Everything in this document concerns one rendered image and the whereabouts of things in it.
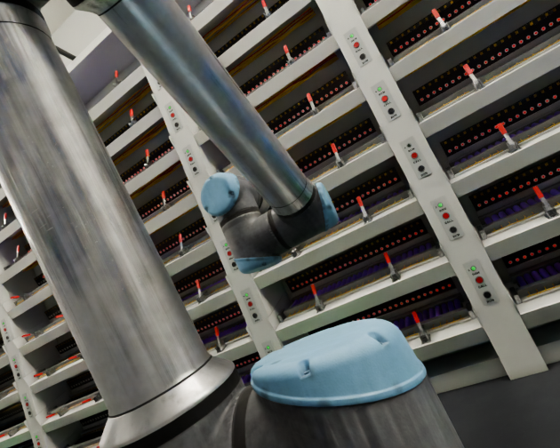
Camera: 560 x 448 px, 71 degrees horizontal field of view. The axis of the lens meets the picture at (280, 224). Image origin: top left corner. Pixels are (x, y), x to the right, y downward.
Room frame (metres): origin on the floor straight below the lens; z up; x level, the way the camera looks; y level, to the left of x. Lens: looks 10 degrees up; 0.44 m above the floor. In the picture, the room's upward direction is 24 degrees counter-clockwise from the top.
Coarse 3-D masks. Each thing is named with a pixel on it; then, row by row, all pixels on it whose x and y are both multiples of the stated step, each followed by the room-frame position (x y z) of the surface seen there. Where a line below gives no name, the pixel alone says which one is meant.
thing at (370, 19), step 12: (372, 0) 1.22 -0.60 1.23; (384, 0) 1.06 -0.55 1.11; (396, 0) 1.05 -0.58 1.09; (408, 0) 1.19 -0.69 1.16; (420, 0) 1.17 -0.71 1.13; (372, 12) 1.08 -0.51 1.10; (384, 12) 1.07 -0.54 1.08; (396, 12) 1.15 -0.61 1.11; (372, 24) 1.09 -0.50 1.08; (384, 24) 1.21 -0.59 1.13
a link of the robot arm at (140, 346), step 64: (0, 0) 0.34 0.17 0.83; (0, 64) 0.34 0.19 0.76; (0, 128) 0.34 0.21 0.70; (64, 128) 0.36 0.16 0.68; (64, 192) 0.35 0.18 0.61; (64, 256) 0.36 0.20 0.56; (128, 256) 0.38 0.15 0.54; (128, 320) 0.37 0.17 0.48; (128, 384) 0.37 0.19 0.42; (192, 384) 0.38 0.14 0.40
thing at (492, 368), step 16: (544, 336) 1.17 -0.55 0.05; (464, 352) 1.33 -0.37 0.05; (480, 352) 1.27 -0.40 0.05; (544, 352) 1.12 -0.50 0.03; (432, 368) 1.31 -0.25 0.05; (448, 368) 1.25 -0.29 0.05; (464, 368) 1.20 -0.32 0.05; (480, 368) 1.19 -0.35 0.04; (496, 368) 1.17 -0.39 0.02; (432, 384) 1.25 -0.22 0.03; (448, 384) 1.23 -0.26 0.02; (464, 384) 1.21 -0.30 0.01
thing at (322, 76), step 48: (432, 0) 1.19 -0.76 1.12; (288, 48) 1.38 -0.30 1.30; (384, 48) 1.27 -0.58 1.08; (480, 48) 1.17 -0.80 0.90; (96, 96) 1.77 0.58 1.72; (144, 96) 1.66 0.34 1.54; (288, 96) 1.42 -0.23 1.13; (432, 144) 1.27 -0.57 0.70; (144, 192) 1.74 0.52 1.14; (336, 192) 1.41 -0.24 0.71; (288, 288) 1.55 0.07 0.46
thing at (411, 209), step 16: (384, 192) 1.33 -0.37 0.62; (352, 208) 1.38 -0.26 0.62; (400, 208) 1.15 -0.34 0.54; (416, 208) 1.14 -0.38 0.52; (368, 224) 1.19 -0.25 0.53; (384, 224) 1.18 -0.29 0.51; (336, 240) 1.24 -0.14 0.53; (352, 240) 1.23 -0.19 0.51; (304, 256) 1.29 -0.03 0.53; (320, 256) 1.27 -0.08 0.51; (256, 272) 1.40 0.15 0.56; (272, 272) 1.34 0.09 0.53; (288, 272) 1.33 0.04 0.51
